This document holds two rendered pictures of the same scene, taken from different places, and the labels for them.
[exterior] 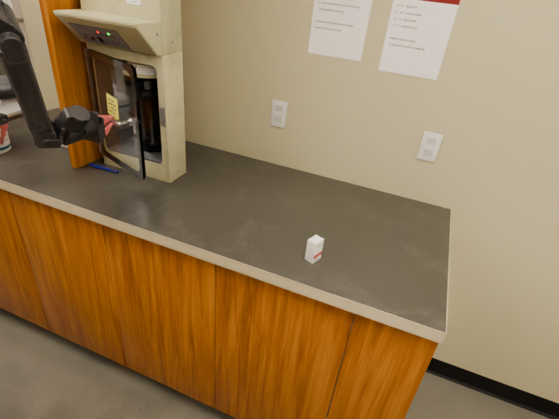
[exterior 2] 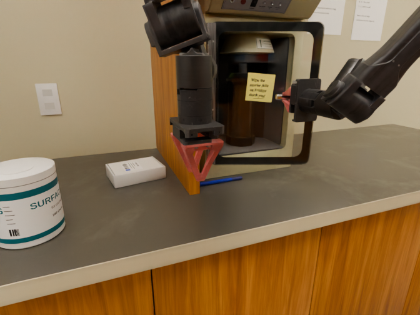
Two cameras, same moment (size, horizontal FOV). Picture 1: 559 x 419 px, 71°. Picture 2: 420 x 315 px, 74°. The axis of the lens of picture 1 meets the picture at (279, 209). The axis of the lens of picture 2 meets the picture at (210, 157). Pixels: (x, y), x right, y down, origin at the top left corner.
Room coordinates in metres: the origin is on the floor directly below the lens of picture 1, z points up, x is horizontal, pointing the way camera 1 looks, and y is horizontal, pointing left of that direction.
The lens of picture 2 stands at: (0.80, 1.24, 1.28)
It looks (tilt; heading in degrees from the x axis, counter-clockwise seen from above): 19 degrees down; 320
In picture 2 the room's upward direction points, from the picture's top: straight up
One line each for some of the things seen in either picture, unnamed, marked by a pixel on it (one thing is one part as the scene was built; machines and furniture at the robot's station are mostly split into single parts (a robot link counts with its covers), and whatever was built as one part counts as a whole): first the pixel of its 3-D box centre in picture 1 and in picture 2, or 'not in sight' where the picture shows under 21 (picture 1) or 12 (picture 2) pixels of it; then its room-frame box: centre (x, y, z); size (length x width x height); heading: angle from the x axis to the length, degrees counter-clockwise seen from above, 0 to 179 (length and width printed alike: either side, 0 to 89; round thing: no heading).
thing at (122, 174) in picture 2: not in sight; (135, 170); (1.59, 0.90, 0.96); 0.16 x 0.12 x 0.04; 81
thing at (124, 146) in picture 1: (116, 115); (262, 98); (1.32, 0.61, 1.19); 0.30 x 0.01 x 0.40; 51
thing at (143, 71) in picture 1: (148, 65); not in sight; (1.46, 0.53, 1.34); 0.18 x 0.18 x 0.05
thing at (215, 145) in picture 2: not in sight; (197, 152); (1.16, 0.97, 1.14); 0.07 x 0.07 x 0.09; 72
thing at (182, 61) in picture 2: not in sight; (194, 71); (1.17, 0.96, 1.27); 0.07 x 0.06 x 0.07; 134
